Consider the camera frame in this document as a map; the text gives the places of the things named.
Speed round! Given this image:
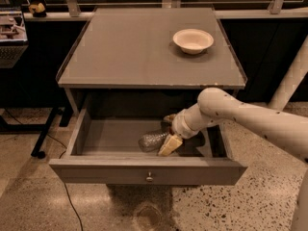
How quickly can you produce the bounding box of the clear plastic water bottle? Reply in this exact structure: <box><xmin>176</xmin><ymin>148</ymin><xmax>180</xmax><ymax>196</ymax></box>
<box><xmin>138</xmin><ymin>130</ymin><xmax>168</xmax><ymax>152</ymax></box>

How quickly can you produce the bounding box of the black desk frame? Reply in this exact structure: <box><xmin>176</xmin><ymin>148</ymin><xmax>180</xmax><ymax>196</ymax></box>
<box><xmin>0</xmin><ymin>107</ymin><xmax>73</xmax><ymax>159</ymax></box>

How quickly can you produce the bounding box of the open laptop computer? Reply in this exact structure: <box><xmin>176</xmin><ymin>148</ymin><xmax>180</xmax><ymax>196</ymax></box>
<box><xmin>0</xmin><ymin>7</ymin><xmax>29</xmax><ymax>68</ymax></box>

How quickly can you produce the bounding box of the grey wooden cabinet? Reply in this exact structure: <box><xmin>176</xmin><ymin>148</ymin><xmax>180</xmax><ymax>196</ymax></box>
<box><xmin>57</xmin><ymin>8</ymin><xmax>247</xmax><ymax>115</ymax></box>

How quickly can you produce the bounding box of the white paper bowl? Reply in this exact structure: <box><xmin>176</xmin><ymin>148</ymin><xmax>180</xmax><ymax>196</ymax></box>
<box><xmin>172</xmin><ymin>29</ymin><xmax>214</xmax><ymax>55</ymax></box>

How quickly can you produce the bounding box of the small brass drawer knob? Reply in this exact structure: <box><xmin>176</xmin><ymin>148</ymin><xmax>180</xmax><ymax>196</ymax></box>
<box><xmin>145</xmin><ymin>171</ymin><xmax>153</xmax><ymax>183</ymax></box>

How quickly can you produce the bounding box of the metal window rail frame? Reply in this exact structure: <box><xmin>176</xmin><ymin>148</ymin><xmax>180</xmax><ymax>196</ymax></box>
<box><xmin>18</xmin><ymin>0</ymin><xmax>308</xmax><ymax>21</ymax></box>

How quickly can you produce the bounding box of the black floor cable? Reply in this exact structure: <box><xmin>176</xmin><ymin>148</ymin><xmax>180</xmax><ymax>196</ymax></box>
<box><xmin>3</xmin><ymin>109</ymin><xmax>85</xmax><ymax>231</ymax></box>

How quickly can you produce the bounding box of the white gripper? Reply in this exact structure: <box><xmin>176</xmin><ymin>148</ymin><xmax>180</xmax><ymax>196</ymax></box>
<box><xmin>158</xmin><ymin>109</ymin><xmax>198</xmax><ymax>156</ymax></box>

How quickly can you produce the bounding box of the open grey top drawer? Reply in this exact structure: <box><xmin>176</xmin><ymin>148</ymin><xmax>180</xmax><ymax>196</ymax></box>
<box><xmin>49</xmin><ymin>108</ymin><xmax>246</xmax><ymax>186</ymax></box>

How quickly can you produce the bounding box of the small yellow black object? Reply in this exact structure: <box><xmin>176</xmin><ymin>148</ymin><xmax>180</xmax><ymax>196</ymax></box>
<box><xmin>28</xmin><ymin>2</ymin><xmax>46</xmax><ymax>17</ymax></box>

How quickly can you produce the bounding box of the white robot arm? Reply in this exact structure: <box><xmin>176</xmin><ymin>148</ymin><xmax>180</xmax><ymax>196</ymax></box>
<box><xmin>159</xmin><ymin>38</ymin><xmax>308</xmax><ymax>161</ymax></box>

